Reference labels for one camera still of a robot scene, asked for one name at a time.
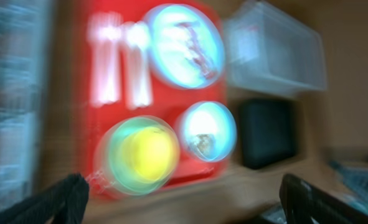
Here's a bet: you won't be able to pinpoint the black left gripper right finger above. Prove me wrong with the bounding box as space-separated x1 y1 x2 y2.
280 174 368 224

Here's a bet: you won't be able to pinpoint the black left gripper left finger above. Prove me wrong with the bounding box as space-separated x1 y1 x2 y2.
0 173 90 224

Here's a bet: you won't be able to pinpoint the mint green bowl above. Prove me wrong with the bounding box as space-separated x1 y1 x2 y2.
94 116 179 196

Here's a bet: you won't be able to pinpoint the yellow plastic cup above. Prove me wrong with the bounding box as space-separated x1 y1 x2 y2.
121 126 179 184

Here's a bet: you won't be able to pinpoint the small light blue bowl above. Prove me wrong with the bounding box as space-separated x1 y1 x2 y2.
176 101 237 162

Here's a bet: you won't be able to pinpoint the food scraps with rice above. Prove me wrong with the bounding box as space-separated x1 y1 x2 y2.
189 134 215 157

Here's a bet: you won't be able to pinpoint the red snack wrapper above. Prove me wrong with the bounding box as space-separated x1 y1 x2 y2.
176 22 217 80

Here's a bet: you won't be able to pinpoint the black tray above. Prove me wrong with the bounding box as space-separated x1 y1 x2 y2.
238 98 298 170

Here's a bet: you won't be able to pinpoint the red plastic tray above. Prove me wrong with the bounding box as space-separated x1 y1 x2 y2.
74 0 229 200

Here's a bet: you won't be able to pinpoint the clear plastic bin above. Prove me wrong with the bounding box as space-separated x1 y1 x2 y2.
223 1 327 98

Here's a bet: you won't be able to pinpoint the white plastic fork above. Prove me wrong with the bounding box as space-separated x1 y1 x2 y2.
87 12 122 108

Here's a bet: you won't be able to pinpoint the white plastic spoon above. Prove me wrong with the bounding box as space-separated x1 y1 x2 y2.
123 21 153 110

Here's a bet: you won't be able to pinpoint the large light blue plate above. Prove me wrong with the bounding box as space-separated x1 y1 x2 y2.
143 4 225 89

